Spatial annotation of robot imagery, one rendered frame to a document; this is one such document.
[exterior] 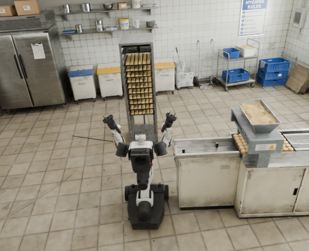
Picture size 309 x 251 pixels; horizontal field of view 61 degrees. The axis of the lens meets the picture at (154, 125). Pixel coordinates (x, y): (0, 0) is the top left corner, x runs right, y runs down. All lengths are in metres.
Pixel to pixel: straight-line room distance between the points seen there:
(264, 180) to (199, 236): 0.97
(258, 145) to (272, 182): 0.56
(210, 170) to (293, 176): 0.87
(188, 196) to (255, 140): 1.11
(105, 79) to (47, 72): 1.25
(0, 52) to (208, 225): 5.05
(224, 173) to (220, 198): 0.41
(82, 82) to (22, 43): 1.42
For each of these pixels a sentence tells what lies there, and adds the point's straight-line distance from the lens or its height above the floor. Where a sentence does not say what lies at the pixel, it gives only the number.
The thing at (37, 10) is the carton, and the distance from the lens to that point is 6.06.
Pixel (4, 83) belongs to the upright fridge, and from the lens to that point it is 6.47.
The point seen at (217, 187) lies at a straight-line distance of 3.29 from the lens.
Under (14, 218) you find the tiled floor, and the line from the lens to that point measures 4.01.
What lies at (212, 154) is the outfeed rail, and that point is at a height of 0.88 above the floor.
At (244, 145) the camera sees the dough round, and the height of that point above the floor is 0.91.
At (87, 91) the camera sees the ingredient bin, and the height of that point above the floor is 0.31.
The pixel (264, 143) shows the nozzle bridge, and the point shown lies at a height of 1.15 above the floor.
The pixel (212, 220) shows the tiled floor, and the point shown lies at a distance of 3.47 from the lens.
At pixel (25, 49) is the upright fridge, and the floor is 1.44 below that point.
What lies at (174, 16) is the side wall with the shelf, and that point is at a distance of 6.74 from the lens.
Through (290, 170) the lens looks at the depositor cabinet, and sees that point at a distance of 3.14.
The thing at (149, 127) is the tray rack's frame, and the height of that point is 0.15.
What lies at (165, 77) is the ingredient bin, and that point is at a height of 0.46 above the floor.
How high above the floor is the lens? 2.65
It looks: 30 degrees down
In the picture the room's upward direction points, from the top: 3 degrees counter-clockwise
